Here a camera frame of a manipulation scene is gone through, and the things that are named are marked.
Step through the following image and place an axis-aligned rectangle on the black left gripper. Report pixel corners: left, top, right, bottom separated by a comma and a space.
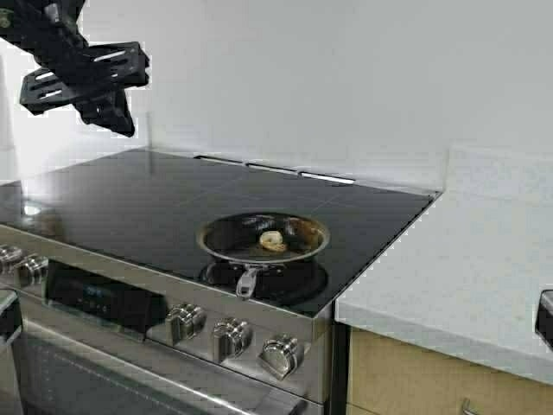
19, 25, 149, 137

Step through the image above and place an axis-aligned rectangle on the light wood base cabinet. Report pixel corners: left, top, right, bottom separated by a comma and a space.
346, 329, 552, 414

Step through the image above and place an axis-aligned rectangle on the far right stove knob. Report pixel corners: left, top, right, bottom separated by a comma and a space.
257, 335, 304, 380

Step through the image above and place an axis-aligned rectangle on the stainless steel electric stove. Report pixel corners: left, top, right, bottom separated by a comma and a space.
1, 149, 437, 414

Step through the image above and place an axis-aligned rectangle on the black robot base right edge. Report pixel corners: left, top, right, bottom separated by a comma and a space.
535, 290, 553, 348

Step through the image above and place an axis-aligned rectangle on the metal cabinet drawer handle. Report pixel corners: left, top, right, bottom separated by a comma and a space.
461, 398, 479, 415

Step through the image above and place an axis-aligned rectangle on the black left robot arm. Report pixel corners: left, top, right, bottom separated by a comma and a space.
1, 1, 149, 137

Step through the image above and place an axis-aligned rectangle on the stove black display panel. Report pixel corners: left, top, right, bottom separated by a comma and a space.
43, 260, 168, 342

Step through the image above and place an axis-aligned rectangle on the steel frying pan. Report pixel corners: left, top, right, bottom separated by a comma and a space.
196, 212, 331, 301

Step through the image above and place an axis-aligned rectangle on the raw white shrimp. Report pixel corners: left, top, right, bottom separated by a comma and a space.
259, 231, 287, 252

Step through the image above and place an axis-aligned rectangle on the middle stove knob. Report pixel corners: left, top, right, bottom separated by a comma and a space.
165, 303, 207, 346

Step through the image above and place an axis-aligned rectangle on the stove knob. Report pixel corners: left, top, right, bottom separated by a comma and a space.
16, 254, 48, 287
165, 303, 207, 346
257, 335, 304, 380
0, 245, 22, 274
212, 317, 252, 363

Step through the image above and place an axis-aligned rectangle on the black robot base left edge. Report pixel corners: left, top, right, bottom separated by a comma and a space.
0, 289, 22, 346

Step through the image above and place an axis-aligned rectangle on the far left stove knob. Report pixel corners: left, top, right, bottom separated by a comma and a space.
0, 245, 22, 274

